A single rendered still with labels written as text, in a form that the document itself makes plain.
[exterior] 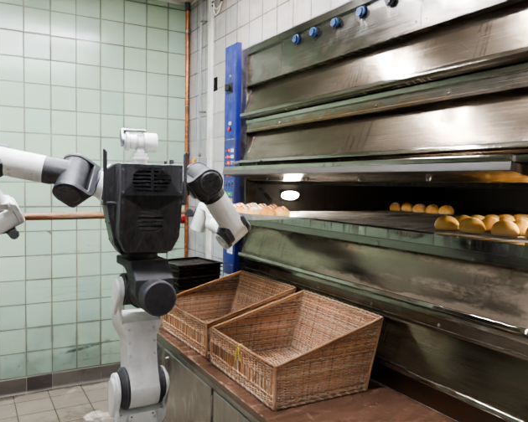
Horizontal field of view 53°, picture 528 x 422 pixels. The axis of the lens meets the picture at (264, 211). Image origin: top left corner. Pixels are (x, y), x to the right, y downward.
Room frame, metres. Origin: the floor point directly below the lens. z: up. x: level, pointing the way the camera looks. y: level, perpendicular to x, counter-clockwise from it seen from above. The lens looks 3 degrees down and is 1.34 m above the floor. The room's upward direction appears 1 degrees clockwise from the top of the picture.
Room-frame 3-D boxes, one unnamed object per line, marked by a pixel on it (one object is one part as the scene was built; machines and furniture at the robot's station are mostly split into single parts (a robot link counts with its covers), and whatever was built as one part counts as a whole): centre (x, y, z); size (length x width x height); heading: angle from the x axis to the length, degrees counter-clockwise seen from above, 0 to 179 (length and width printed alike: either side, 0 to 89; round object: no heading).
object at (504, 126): (2.24, -0.34, 1.54); 1.79 x 0.11 x 0.19; 29
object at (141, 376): (1.85, 0.43, 0.78); 0.18 x 0.15 x 0.47; 120
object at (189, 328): (2.62, 0.18, 0.72); 0.56 x 0.49 x 0.28; 31
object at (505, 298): (2.24, -0.34, 1.02); 1.79 x 0.11 x 0.19; 29
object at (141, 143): (1.87, 0.43, 1.47); 0.10 x 0.07 x 0.09; 114
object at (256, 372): (2.09, -0.12, 0.72); 0.56 x 0.49 x 0.28; 29
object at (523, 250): (2.26, -0.36, 1.16); 1.80 x 0.06 x 0.04; 29
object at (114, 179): (1.81, 0.41, 1.27); 0.34 x 0.30 x 0.36; 114
